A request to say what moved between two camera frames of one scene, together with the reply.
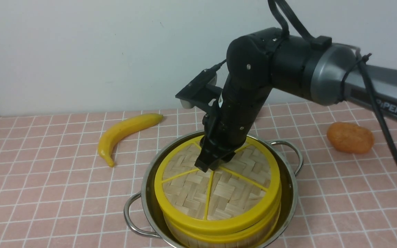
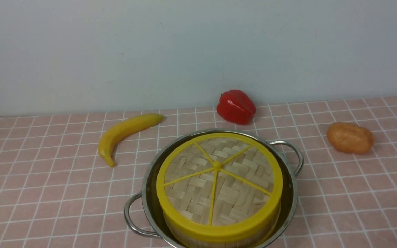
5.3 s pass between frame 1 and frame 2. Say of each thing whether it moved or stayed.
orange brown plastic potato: stayed
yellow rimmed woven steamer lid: stayed
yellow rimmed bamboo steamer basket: moved
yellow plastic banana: stayed
